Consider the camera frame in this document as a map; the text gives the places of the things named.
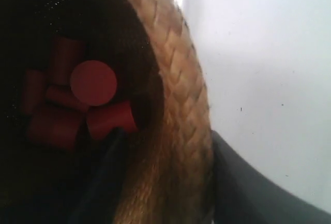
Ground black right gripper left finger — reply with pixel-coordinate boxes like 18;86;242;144
69;128;128;223

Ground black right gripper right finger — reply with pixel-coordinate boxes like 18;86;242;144
212;131;330;223

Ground woven straw basket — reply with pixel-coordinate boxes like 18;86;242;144
1;0;214;223

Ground red cylinder upright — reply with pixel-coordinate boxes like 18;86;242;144
70;60;117;106

